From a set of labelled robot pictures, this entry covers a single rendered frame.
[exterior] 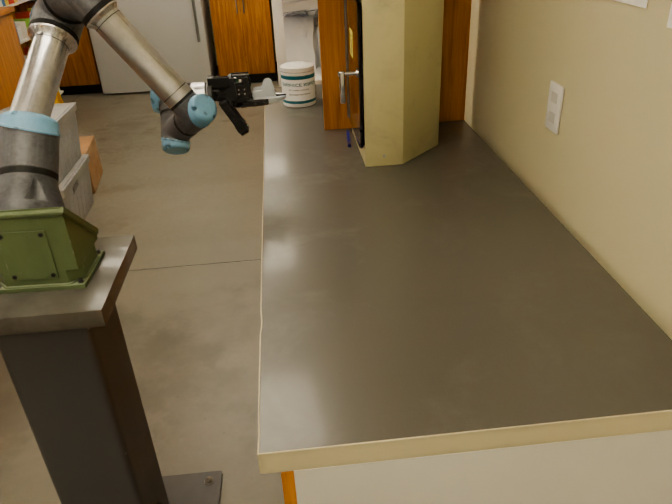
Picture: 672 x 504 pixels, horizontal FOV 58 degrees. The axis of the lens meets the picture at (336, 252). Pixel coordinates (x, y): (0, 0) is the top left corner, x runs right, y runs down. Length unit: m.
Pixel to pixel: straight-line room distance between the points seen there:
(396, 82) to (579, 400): 1.03
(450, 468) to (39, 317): 0.82
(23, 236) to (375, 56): 0.97
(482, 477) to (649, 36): 0.81
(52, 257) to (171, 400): 1.23
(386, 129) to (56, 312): 0.99
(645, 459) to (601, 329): 0.22
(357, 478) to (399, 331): 0.28
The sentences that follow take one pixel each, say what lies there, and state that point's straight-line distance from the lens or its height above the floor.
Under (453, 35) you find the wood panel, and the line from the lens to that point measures 2.13.
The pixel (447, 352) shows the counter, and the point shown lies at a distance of 1.05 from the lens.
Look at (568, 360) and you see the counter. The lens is 1.08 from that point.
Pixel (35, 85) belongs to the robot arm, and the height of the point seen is 1.27.
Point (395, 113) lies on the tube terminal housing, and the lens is 1.75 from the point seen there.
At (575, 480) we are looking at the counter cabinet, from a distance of 1.07.
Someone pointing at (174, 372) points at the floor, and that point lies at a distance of 2.58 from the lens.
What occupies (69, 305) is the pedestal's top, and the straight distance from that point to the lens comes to 1.31.
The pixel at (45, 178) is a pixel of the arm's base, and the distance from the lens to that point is 1.37.
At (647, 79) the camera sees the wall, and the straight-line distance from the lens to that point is 1.26.
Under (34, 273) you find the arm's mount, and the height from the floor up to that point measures 0.98.
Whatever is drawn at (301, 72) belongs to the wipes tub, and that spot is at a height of 1.07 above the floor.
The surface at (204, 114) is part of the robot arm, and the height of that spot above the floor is 1.17.
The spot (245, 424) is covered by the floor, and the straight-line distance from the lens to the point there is 2.29.
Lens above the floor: 1.60
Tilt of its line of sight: 29 degrees down
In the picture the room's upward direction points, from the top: 3 degrees counter-clockwise
